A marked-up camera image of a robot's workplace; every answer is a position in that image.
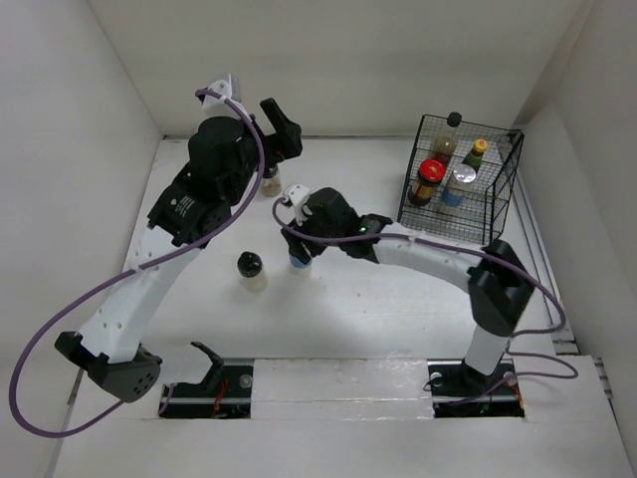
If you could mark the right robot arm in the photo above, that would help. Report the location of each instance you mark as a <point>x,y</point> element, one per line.
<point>493,277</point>

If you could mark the black wire basket rack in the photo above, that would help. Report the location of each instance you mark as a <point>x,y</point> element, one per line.
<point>482,216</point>

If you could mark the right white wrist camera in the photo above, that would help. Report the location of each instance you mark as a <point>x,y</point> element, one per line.
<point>296,197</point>

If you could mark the silver lid shaker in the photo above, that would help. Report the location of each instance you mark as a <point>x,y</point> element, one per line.
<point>301,263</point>
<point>459,184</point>

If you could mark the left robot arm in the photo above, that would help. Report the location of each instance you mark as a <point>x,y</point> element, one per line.
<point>108,346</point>

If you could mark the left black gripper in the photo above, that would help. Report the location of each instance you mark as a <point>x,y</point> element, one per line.
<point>287,142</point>

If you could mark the red lid sauce jar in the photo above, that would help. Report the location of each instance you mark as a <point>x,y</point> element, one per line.
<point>429,176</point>

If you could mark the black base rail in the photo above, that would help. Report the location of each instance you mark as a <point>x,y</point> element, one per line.
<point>230,397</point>

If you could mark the black cap shaker back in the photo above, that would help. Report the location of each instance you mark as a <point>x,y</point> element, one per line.
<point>271,184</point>

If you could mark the black cap shaker front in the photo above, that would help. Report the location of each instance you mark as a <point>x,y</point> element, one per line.
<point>252,272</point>

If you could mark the black cap shaker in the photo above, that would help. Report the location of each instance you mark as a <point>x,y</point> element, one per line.
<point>271,184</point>
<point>252,272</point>

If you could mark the tall black cap sauce bottle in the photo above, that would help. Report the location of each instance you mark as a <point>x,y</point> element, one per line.
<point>445,141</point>

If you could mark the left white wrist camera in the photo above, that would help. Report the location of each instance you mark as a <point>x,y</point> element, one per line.
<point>226,85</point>

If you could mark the white tape panel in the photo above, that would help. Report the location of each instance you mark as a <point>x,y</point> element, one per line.
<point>372,389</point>

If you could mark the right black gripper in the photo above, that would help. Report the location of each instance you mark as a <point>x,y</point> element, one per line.
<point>297,246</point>

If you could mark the yellow cap green label bottle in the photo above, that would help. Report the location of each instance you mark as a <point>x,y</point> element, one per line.
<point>474,157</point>

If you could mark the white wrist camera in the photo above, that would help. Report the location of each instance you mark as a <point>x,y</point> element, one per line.
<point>226,85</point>
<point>296,197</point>

